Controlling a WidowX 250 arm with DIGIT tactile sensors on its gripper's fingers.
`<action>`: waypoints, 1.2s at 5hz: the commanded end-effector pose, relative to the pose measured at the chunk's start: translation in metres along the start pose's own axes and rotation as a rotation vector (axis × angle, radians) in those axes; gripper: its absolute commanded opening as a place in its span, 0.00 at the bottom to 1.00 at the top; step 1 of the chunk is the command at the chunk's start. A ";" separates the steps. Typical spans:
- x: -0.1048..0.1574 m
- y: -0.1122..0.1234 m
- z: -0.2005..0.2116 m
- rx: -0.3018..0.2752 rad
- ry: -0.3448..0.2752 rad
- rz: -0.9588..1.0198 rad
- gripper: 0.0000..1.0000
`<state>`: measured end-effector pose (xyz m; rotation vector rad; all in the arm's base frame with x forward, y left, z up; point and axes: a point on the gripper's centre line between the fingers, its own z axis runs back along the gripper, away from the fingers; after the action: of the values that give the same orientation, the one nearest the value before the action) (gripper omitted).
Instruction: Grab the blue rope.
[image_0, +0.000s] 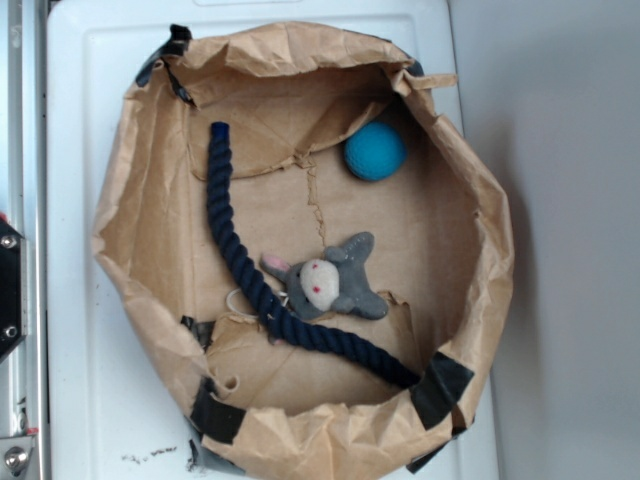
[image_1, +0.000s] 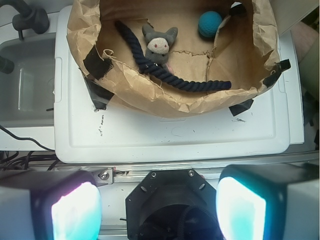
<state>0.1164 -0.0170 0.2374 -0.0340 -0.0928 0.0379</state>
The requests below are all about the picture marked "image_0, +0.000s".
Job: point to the grey plush bunny toy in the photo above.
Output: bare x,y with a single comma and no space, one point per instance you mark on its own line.
337,282

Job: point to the white plastic tray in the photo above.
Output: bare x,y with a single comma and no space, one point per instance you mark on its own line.
111,416

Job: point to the teal blue ball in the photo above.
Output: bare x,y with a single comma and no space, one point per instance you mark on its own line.
375,152

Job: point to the metal frame with black bracket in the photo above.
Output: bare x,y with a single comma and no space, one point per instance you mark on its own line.
25,432

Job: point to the brown paper-lined bin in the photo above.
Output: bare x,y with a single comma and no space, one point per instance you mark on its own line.
292,94

